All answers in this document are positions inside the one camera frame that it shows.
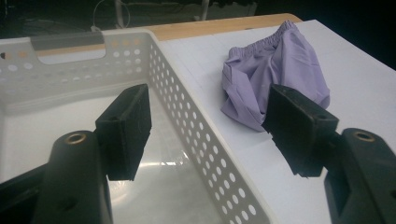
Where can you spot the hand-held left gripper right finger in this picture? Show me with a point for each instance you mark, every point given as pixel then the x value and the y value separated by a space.
pixel 299 124

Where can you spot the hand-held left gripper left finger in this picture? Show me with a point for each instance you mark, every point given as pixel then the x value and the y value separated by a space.
pixel 124 133

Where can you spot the white perforated plastic basket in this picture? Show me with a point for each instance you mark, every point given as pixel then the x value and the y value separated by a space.
pixel 186 124

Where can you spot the purple shorts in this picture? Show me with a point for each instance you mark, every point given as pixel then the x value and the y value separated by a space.
pixel 280 62

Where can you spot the white power adapter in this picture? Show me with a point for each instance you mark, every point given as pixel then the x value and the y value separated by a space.
pixel 95 28

